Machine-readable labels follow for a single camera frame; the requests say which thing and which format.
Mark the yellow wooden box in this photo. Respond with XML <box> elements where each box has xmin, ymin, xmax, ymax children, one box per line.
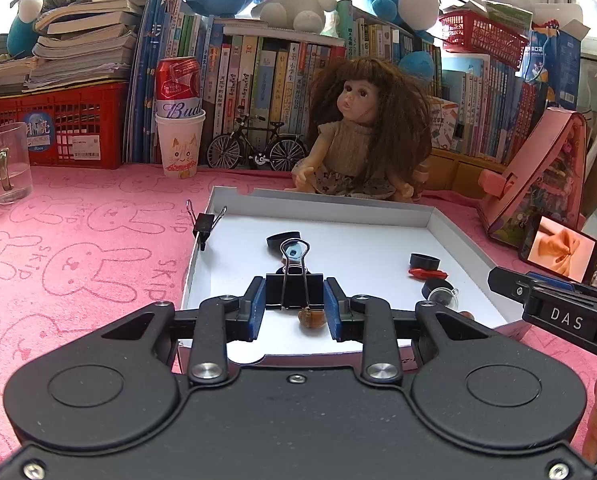
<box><xmin>421</xmin><ymin>147</ymin><xmax>509</xmax><ymax>196</ymax></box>

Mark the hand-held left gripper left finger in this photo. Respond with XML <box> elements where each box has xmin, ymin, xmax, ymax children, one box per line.
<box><xmin>101</xmin><ymin>276</ymin><xmax>268</xmax><ymax>386</ymax></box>

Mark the brown-haired doll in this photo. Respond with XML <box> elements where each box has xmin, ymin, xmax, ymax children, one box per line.
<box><xmin>283</xmin><ymin>57</ymin><xmax>434</xmax><ymax>203</ymax></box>

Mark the stack of lying books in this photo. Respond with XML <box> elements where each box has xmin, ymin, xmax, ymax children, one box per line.
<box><xmin>0</xmin><ymin>0</ymin><xmax>146</xmax><ymax>96</ymax></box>

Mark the small black binder clip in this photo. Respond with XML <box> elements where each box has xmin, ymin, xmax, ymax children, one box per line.
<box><xmin>185</xmin><ymin>200</ymin><xmax>229</xmax><ymax>251</ymax></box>

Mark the blue and white plush toy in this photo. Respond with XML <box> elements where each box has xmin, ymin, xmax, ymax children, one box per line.
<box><xmin>6</xmin><ymin>0</ymin><xmax>49</xmax><ymax>58</ymax></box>

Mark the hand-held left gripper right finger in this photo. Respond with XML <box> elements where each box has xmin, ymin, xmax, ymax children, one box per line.
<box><xmin>323</xmin><ymin>277</ymin><xmax>492</xmax><ymax>386</ymax></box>

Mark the blue paper bag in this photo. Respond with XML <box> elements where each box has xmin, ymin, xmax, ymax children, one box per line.
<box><xmin>521</xmin><ymin>5</ymin><xmax>592</xmax><ymax>111</ymax></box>

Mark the clear glass mug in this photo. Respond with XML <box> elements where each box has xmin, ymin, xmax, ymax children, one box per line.
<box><xmin>0</xmin><ymin>122</ymin><xmax>33</xmax><ymax>205</ymax></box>

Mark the small blue plush toy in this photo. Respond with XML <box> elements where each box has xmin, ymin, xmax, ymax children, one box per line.
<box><xmin>397</xmin><ymin>50</ymin><xmax>437</xmax><ymax>91</ymax></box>

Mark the black smartphone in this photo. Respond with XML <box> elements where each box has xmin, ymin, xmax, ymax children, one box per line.
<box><xmin>519</xmin><ymin>215</ymin><xmax>597</xmax><ymax>283</ymax></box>

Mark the large red plastic basket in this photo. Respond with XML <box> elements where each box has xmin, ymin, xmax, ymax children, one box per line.
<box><xmin>0</xmin><ymin>81</ymin><xmax>129</xmax><ymax>170</ymax></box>

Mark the small red plastic basket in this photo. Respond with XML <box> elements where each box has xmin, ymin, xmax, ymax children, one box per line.
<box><xmin>437</xmin><ymin>9</ymin><xmax>529</xmax><ymax>70</ymax></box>

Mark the clear plastic capsule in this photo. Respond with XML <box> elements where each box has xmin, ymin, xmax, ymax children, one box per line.
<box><xmin>423</xmin><ymin>280</ymin><xmax>462</xmax><ymax>308</ymax></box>

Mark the pink toy house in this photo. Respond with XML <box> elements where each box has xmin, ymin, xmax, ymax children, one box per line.
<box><xmin>477</xmin><ymin>106</ymin><xmax>589</xmax><ymax>248</ymax></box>

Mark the row of upright books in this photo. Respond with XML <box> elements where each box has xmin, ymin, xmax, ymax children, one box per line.
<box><xmin>126</xmin><ymin>0</ymin><xmax>549</xmax><ymax>166</ymax></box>

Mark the red plastic clip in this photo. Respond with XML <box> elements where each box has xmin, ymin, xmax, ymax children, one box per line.
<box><xmin>407</xmin><ymin>267</ymin><xmax>448</xmax><ymax>281</ymax></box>

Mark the black miniature bicycle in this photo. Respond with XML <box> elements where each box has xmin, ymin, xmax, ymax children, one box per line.
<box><xmin>207</xmin><ymin>115</ymin><xmax>309</xmax><ymax>172</ymax></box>

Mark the large black binder clip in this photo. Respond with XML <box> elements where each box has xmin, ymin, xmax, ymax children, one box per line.
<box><xmin>266</xmin><ymin>239</ymin><xmax>325</xmax><ymax>311</ymax></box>

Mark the red drink can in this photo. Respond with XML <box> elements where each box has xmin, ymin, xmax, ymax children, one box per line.
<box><xmin>156</xmin><ymin>56</ymin><xmax>202</xmax><ymax>120</ymax></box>

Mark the white cardboard box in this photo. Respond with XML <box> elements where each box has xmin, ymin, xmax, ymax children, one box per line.
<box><xmin>180</xmin><ymin>186</ymin><xmax>524</xmax><ymax>366</ymax></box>

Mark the pink rabbit towel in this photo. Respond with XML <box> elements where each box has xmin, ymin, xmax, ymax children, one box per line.
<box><xmin>0</xmin><ymin>162</ymin><xmax>597</xmax><ymax>471</ymax></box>

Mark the white cat paper cup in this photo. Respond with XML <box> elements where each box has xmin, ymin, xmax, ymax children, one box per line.
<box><xmin>155</xmin><ymin>109</ymin><xmax>206</xmax><ymax>179</ymax></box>

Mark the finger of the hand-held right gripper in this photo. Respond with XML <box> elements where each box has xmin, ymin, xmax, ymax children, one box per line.
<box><xmin>487</xmin><ymin>266</ymin><xmax>547</xmax><ymax>307</ymax></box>
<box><xmin>526</xmin><ymin>271</ymin><xmax>597</xmax><ymax>295</ymax></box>

